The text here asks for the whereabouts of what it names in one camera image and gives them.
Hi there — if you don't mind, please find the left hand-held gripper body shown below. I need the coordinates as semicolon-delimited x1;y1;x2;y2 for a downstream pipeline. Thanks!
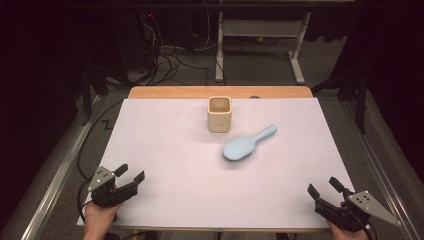
87;165;139;209

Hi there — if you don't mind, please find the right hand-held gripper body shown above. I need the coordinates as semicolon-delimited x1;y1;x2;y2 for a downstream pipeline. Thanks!
314;190;402;234

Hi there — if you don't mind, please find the light blue hairbrush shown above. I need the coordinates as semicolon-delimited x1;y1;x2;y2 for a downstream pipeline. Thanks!
222;124;278;162

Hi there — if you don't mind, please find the beige square cup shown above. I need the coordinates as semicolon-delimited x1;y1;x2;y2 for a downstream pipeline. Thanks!
206;95;233;134

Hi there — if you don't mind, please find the person's right hand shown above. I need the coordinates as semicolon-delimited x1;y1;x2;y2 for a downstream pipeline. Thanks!
326;220;372;240

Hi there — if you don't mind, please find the person's left hand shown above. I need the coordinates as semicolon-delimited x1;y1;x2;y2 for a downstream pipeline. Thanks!
84;201;124;233

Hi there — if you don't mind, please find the white table sheet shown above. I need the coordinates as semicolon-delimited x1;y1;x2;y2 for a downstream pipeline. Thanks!
77;97;356;232

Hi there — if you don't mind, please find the black metal stand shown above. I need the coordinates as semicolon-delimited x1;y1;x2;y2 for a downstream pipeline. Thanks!
311;63;371;135
79;64;111;126

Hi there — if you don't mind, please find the right hand-held gripper cable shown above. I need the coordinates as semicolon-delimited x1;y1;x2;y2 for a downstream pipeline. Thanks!
364;223;378;240

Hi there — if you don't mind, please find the hand-held gripper cable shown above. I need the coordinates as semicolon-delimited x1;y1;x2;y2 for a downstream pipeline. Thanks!
364;223;378;240
77;179;95;224

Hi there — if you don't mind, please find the left hand-held gripper cable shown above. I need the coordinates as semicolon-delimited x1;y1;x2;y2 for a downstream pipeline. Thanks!
77;179;95;224

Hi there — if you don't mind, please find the aluminium floor rail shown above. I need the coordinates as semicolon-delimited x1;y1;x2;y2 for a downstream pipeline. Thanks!
19;94;104;240
339;99;424;240

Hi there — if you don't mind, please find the black floor cable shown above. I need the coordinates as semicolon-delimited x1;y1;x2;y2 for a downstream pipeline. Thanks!
77;99;125;181

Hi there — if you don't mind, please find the tangle of floor cables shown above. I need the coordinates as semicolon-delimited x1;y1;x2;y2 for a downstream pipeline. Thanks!
138;13;228;86

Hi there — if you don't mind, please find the white metal stand frame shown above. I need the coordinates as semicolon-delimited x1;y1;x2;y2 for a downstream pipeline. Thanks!
214;11;312;85

